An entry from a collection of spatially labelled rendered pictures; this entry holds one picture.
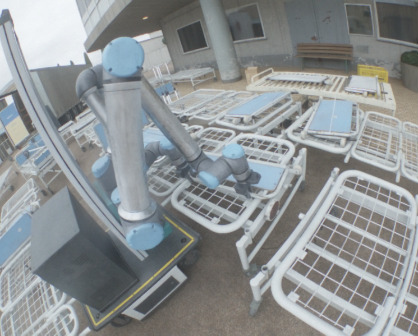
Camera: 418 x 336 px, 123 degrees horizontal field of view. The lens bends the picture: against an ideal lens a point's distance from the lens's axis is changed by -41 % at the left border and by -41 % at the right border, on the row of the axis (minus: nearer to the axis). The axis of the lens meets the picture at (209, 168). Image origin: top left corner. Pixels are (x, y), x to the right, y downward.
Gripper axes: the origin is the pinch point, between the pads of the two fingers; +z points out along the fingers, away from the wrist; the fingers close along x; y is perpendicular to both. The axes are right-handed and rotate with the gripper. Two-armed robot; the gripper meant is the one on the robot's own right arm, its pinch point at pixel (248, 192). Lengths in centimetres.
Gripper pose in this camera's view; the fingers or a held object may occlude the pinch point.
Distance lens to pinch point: 107.3
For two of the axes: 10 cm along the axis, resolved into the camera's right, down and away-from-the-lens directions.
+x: -4.9, 7.5, -4.5
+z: 3.6, 6.4, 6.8
